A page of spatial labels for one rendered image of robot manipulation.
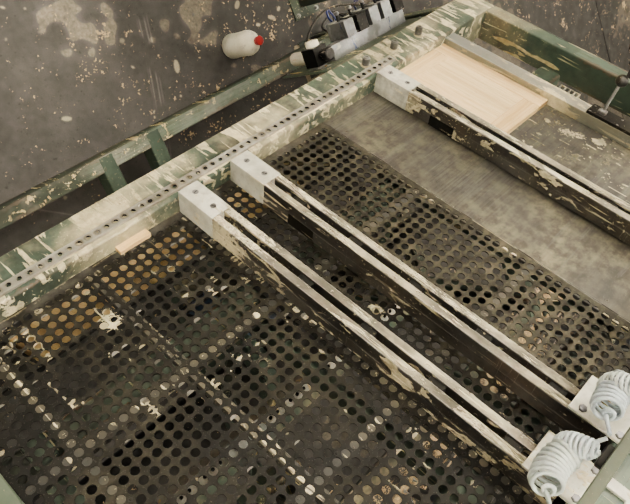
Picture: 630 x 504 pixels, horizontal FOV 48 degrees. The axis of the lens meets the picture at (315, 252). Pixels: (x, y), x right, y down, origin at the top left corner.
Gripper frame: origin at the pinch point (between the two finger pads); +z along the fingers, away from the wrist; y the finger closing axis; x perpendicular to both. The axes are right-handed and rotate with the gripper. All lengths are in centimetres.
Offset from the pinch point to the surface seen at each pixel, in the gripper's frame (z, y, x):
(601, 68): 10.4, 11.2, -8.4
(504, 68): 11.5, 33.1, 15.5
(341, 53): 14, 75, 47
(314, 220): 9, 27, 112
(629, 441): -11, -54, 125
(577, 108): 11.4, 6.3, 15.8
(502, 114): 13.6, 21.4, 33.7
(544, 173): 9, -3, 53
